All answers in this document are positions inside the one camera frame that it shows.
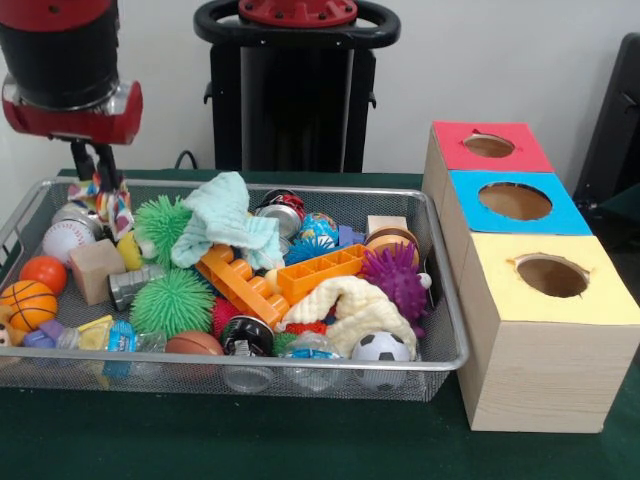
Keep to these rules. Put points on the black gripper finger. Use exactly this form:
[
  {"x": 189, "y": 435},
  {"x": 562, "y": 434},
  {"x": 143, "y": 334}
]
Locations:
[
  {"x": 83, "y": 160},
  {"x": 107, "y": 165}
]

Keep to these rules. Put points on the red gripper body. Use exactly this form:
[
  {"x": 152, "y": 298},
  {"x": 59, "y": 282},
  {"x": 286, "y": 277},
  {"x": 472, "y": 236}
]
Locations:
[{"x": 75, "y": 125}]

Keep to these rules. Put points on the mint green cloth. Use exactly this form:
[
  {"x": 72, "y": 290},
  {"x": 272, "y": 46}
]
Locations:
[{"x": 220, "y": 215}]

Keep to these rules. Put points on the long orange toy brick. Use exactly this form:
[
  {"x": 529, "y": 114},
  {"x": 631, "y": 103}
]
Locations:
[{"x": 245, "y": 287}]

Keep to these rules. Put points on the short orange toy brick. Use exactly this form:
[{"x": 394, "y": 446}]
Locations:
[{"x": 305, "y": 275}]

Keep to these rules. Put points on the silver mesh bin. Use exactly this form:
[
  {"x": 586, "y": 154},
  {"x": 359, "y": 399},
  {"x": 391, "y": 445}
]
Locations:
[{"x": 250, "y": 380}]

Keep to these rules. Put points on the wooden box with three holes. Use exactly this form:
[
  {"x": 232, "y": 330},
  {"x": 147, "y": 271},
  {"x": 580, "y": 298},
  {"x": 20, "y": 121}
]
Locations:
[{"x": 540, "y": 380}]

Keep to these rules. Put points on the green spiky toy with eyes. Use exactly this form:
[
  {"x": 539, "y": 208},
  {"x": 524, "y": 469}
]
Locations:
[{"x": 160, "y": 225}]

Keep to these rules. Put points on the white baseball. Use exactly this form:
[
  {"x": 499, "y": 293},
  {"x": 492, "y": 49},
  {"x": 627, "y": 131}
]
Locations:
[{"x": 65, "y": 240}]

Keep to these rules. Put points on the green spiky ball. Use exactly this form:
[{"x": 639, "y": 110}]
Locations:
[{"x": 172, "y": 302}]

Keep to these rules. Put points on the small orange basketball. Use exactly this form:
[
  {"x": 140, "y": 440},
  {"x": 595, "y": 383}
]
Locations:
[{"x": 27, "y": 302}]

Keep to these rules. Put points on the cream yellow cloth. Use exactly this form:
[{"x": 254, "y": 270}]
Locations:
[{"x": 360, "y": 305}]

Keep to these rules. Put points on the purple spiky toy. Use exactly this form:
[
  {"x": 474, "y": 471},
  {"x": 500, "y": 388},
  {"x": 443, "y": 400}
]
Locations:
[{"x": 395, "y": 285}]

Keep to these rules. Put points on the small soccer ball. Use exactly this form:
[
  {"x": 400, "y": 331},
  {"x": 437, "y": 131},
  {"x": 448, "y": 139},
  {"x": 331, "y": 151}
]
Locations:
[{"x": 380, "y": 347}]

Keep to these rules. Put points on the black upright panel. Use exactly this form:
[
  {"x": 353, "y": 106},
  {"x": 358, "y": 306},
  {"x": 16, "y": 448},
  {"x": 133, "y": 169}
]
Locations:
[{"x": 615, "y": 125}]

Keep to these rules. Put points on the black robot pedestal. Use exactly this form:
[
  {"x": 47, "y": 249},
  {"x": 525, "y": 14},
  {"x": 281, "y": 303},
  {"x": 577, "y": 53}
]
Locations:
[{"x": 290, "y": 100}]

